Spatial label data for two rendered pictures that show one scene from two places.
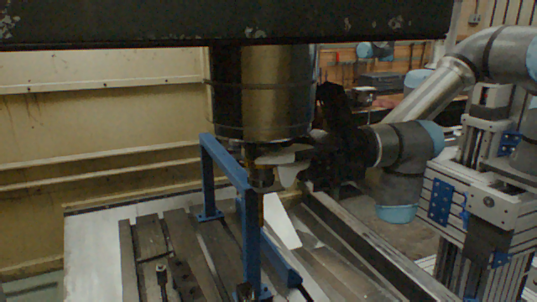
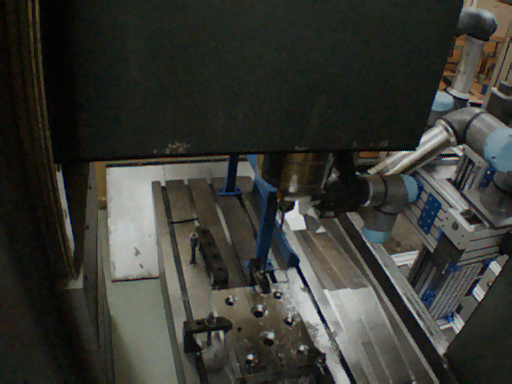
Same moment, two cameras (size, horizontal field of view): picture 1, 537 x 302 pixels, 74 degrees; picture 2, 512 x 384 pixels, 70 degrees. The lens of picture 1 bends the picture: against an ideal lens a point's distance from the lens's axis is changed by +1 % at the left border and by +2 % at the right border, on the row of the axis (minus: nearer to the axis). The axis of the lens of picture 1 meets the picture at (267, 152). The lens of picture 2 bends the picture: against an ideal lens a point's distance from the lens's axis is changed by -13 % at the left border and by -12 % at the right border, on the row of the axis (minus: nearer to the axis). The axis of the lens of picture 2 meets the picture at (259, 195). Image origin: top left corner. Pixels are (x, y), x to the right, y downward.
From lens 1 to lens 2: 0.42 m
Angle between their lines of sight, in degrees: 15
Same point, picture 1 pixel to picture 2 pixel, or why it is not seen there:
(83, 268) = (121, 215)
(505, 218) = (461, 240)
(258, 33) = (302, 148)
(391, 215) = (370, 236)
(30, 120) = not seen: hidden behind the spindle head
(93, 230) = (128, 183)
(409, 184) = (386, 219)
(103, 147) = not seen: hidden behind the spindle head
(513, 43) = (481, 130)
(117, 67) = not seen: hidden behind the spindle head
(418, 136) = (399, 189)
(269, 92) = (302, 167)
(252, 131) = (287, 185)
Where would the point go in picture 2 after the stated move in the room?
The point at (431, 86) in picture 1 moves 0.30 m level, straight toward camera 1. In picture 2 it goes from (426, 142) to (400, 188)
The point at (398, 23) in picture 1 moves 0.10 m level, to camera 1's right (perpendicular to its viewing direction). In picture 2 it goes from (386, 143) to (435, 154)
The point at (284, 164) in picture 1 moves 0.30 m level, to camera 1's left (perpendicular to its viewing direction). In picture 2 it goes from (303, 201) to (166, 177)
